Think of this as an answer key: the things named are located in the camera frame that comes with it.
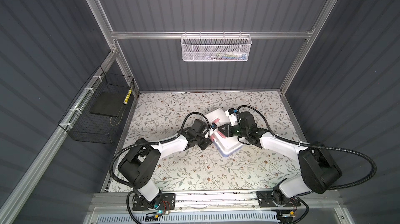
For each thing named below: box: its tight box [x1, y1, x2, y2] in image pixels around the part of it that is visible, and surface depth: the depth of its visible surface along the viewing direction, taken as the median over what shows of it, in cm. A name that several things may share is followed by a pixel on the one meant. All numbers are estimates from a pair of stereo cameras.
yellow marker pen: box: [123, 86, 133, 105], surface depth 82 cm
